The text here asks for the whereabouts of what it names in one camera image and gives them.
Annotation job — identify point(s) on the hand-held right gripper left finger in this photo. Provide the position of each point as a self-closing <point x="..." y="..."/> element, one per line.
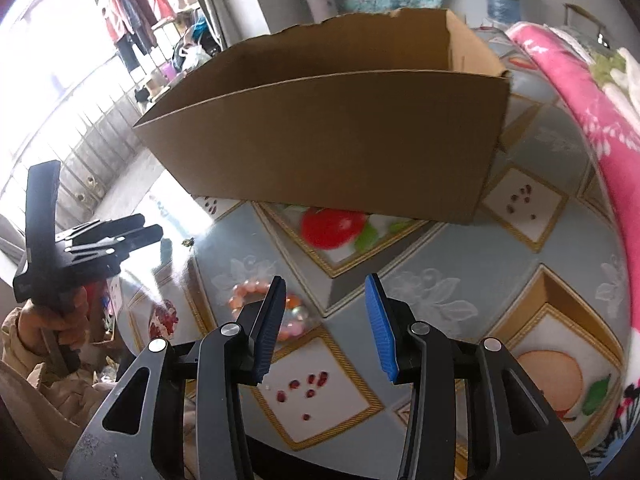
<point x="267" y="330"/>

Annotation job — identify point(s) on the small gold ornament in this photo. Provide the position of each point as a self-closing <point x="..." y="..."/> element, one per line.
<point x="189" y="242"/>

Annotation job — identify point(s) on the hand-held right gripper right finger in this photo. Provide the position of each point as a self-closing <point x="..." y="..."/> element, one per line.
<point x="382" y="330"/>

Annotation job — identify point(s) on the metal balcony railing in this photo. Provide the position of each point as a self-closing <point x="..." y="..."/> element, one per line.
<point x="85" y="160"/>

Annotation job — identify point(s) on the wooden chair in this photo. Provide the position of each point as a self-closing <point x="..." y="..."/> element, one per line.
<point x="580" y="11"/>

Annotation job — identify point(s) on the person's left forearm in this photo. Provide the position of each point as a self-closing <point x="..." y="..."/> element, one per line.
<point x="30" y="400"/>

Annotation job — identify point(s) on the brown cardboard box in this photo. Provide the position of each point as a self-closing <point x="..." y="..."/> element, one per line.
<point x="325" y="150"/>

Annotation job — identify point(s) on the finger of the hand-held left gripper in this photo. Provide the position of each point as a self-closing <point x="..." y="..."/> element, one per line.
<point x="110" y="252"/>
<point x="100" y="227"/>

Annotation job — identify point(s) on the pile of clothes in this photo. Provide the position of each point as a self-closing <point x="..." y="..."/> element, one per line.
<point x="197" y="30"/>

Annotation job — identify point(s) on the grey curtain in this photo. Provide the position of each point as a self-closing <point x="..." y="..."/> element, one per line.
<point x="235" y="0"/>

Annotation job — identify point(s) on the person's left hand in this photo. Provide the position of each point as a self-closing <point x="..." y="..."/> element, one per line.
<point x="35" y="325"/>

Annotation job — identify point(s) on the pink floral blanket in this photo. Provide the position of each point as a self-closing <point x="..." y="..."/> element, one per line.
<point x="600" y="125"/>

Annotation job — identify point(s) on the row of hanging clothes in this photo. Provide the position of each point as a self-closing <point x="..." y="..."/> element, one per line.
<point x="135" y="15"/>

